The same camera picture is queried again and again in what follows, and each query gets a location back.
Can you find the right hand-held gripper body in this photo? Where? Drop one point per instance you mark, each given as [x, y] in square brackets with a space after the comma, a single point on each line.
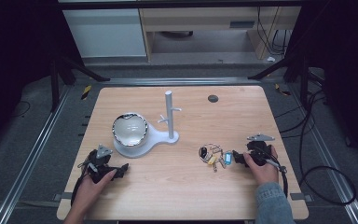
[259, 151]

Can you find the white cabinet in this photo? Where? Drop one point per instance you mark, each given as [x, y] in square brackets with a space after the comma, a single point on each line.
[105, 32]

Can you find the aluminium floor rail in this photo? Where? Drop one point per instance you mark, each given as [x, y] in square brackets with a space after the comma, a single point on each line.
[329, 161]
[28, 161]

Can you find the person's right hand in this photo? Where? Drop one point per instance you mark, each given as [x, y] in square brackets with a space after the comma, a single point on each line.
[262, 174]

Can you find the light wooden desk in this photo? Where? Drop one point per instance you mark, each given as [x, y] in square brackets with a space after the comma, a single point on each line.
[199, 17]

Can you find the black metal stand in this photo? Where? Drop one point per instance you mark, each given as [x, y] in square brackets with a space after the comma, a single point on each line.
[303, 77]
[56, 84]

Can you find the small white floor object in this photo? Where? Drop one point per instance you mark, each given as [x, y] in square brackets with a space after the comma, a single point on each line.
[271, 59]

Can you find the white key stand with pegs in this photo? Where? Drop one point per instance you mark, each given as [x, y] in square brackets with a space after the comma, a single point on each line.
[169, 118]

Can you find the dark grey table grommet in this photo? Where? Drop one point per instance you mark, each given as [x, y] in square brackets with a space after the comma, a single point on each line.
[213, 98]

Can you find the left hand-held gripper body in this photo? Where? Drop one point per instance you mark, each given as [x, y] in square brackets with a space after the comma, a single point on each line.
[101, 161]

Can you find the shiny silver metal bowl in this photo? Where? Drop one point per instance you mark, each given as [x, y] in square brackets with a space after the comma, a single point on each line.
[130, 129]

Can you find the person's left hand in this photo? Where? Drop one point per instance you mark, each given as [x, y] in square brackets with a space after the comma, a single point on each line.
[88, 193]

